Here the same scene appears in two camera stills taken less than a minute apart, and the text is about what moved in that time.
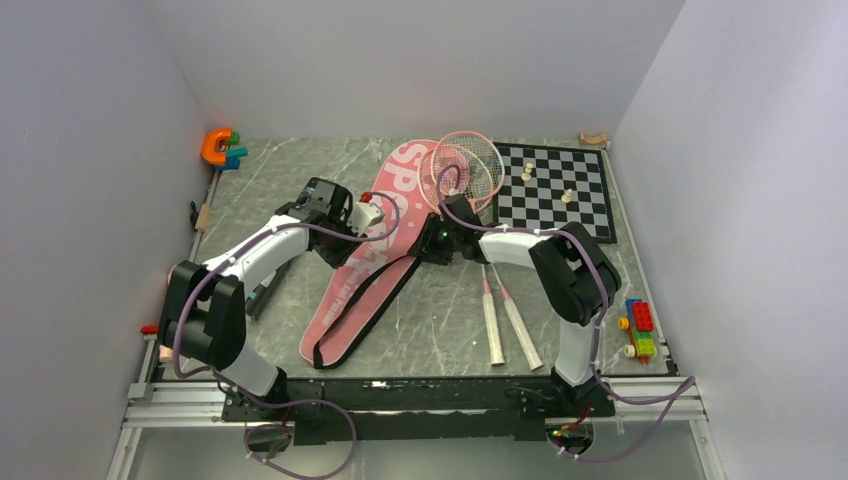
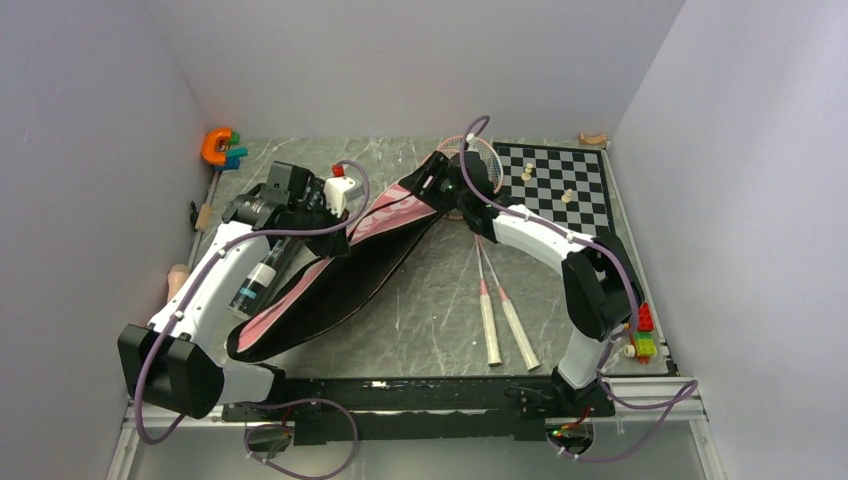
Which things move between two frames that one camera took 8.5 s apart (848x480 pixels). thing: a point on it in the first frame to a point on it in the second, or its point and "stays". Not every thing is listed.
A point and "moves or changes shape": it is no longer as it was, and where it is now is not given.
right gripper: (425, 246) to (436, 166)
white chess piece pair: (526, 176) stays
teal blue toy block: (233, 156) stays
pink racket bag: (373, 274) moves or changes shape
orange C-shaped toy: (208, 146) stays
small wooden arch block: (592, 140) stays
